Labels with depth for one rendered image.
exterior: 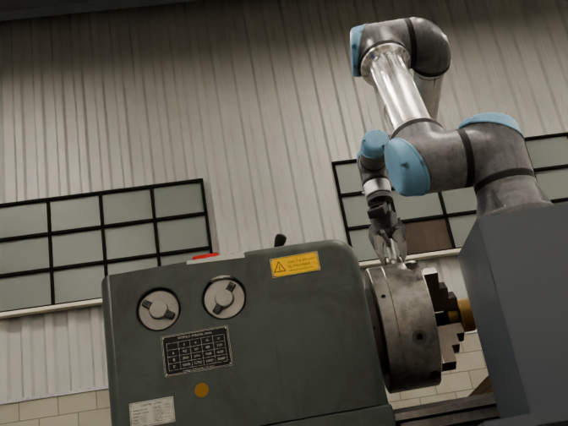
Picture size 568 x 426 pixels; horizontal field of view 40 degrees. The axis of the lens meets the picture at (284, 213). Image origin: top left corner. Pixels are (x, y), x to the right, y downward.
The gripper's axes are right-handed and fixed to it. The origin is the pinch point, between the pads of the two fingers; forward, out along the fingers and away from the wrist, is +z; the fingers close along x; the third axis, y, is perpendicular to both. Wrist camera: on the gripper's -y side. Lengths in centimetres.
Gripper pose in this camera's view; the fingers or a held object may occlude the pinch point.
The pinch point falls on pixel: (393, 259)
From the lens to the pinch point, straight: 211.6
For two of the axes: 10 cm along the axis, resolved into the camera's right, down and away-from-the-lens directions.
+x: -9.4, 2.7, 2.0
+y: 3.0, 4.1, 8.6
